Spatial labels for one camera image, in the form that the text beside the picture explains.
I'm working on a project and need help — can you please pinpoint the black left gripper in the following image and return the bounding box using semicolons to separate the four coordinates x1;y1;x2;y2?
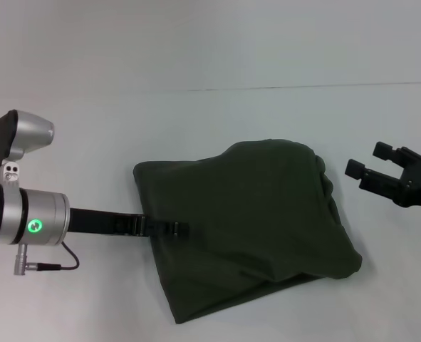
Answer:
67;207;191;239

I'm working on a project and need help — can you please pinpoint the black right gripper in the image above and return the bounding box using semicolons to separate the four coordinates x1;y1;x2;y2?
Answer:
344;140;421;214

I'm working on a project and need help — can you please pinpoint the dark green FREE t-shirt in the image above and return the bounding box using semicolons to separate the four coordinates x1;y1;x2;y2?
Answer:
132;138;364;316

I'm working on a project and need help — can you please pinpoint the thin black cable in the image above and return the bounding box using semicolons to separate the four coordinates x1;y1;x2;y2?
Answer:
37;241;81;271

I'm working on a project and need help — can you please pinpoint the silver cable connector plug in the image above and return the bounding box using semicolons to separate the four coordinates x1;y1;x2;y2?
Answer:
13;244;42;276

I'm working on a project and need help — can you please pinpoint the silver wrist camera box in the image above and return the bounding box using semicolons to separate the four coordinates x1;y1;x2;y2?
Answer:
0;109;56;188

